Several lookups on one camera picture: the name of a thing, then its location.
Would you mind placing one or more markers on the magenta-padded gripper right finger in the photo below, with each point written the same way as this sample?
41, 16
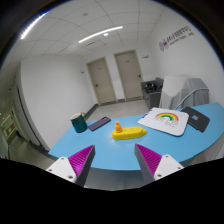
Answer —
168, 165

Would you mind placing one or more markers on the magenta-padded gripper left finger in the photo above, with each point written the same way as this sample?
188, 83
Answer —
63, 166

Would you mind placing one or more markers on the teal mug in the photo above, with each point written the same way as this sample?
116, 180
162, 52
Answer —
78, 124

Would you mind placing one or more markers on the yellow power strip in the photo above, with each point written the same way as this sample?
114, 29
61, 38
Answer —
131, 133

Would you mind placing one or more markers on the black mouse pad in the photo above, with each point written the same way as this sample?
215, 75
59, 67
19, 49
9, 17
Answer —
196, 119

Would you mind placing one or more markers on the purple smartphone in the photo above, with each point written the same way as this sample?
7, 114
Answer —
99, 123

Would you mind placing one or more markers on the dark grey sofa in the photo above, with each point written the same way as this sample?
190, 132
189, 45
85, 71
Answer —
154, 96

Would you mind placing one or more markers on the grey cloth-covered furniture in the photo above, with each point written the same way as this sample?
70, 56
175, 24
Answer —
181, 90

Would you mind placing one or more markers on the black helmet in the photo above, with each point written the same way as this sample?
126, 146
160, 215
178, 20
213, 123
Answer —
149, 87

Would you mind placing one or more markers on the beige door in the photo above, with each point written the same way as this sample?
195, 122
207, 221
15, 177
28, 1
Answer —
130, 75
101, 81

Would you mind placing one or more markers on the long ceiling light strip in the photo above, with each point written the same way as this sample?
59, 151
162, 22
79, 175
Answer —
31, 26
100, 34

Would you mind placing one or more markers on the small round ceiling light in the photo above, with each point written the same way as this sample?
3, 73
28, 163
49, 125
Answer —
106, 34

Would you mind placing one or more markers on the wall logo lettering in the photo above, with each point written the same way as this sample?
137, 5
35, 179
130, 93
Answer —
175, 38

